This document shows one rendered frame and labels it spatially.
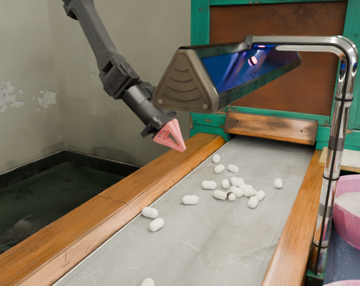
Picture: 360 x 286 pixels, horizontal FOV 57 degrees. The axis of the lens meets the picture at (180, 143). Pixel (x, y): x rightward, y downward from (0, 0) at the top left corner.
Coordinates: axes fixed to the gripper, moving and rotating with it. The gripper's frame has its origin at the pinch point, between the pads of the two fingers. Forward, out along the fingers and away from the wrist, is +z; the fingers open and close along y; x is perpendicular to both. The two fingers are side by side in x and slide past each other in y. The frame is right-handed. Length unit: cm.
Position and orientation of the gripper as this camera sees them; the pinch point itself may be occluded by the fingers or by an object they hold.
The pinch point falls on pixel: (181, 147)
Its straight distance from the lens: 82.3
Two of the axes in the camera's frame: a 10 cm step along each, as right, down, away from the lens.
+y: 4.6, -2.7, 8.4
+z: 6.7, 7.3, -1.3
